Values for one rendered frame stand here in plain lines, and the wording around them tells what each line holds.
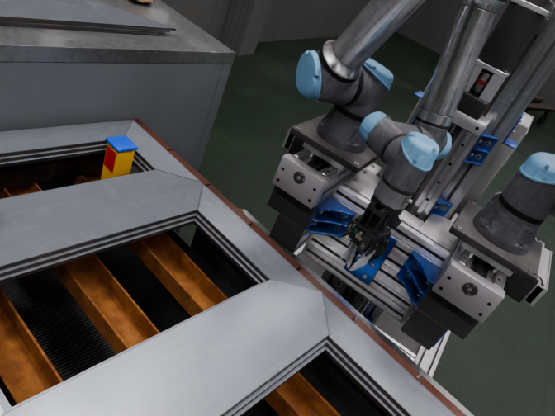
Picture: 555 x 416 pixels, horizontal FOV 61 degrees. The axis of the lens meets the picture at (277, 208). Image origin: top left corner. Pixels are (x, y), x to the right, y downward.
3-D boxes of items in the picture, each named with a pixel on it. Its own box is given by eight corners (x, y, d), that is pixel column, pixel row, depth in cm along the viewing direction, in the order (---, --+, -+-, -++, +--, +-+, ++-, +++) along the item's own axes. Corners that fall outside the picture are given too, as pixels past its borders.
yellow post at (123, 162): (106, 212, 130) (117, 153, 120) (96, 201, 132) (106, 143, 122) (121, 208, 134) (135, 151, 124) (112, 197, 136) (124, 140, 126)
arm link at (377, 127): (386, 142, 113) (413, 168, 105) (349, 137, 107) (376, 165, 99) (402, 112, 108) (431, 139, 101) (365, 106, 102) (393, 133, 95)
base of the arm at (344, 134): (329, 120, 145) (343, 91, 139) (372, 146, 140) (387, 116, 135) (307, 130, 132) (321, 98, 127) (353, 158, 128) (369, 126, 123)
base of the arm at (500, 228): (478, 209, 131) (499, 180, 125) (529, 240, 126) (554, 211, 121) (467, 229, 118) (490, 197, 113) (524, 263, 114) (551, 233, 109)
